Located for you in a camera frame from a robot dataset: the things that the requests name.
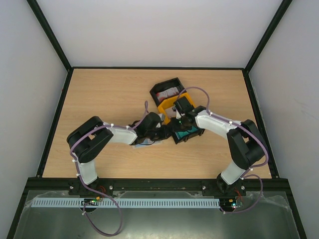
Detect black aluminium frame rail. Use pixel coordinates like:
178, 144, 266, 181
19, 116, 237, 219
62, 177, 290, 200

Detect light blue cable duct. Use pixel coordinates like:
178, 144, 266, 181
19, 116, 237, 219
31, 198, 220, 209

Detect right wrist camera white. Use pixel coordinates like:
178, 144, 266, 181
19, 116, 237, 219
172, 106, 181, 119

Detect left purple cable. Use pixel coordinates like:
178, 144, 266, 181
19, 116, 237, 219
69, 100, 150, 190

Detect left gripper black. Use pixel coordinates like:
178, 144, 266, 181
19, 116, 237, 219
146, 125, 173, 142

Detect yellow bin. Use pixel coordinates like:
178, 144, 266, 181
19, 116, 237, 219
157, 92, 195, 124

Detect stack of red white cards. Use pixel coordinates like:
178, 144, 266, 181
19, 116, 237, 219
156, 87, 179, 101

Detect black bin with teal cards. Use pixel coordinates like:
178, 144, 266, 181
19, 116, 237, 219
172, 126, 204, 144

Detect beige card holder wallet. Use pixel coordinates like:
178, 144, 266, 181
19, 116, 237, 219
132, 139, 162, 149

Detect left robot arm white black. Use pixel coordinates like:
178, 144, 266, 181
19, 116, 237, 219
66, 112, 172, 189

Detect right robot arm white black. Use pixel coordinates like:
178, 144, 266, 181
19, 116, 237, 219
171, 97, 269, 195

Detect black bin with red cards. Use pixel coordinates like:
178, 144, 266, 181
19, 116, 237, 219
150, 78, 184, 106

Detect white cards in yellow bin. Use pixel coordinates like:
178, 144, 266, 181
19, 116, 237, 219
165, 107, 175, 119

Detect teal cards stack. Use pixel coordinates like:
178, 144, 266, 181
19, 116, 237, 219
175, 129, 197, 139

